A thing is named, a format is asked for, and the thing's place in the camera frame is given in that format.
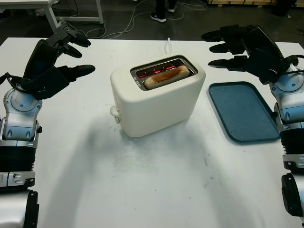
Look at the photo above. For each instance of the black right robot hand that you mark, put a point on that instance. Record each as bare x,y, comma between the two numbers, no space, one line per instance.
263,51

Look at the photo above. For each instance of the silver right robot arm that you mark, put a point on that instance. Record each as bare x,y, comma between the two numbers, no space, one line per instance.
288,107

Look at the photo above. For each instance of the white two-slot toaster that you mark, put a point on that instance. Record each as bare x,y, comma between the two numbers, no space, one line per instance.
154,107

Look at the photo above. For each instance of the blue plastic tray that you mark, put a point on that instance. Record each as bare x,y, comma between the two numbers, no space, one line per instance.
242,111

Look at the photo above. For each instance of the black bulky object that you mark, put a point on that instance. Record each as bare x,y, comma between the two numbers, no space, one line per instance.
285,8

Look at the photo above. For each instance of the wooden pallet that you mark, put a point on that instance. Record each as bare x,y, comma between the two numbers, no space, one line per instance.
237,2

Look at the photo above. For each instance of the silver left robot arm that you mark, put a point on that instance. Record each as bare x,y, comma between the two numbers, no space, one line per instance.
21,114

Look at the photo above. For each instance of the white metal desk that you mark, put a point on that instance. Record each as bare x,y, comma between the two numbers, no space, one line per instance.
51,17

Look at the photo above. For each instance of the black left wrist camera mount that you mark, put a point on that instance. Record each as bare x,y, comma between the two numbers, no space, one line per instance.
39,93

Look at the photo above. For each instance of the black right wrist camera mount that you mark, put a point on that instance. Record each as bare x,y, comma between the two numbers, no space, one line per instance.
267,78

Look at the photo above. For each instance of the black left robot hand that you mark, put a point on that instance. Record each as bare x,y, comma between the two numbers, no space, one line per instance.
40,60

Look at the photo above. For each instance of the toast slice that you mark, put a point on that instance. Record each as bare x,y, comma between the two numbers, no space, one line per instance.
164,77

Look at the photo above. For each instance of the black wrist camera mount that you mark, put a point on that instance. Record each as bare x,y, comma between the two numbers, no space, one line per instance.
267,78
39,93

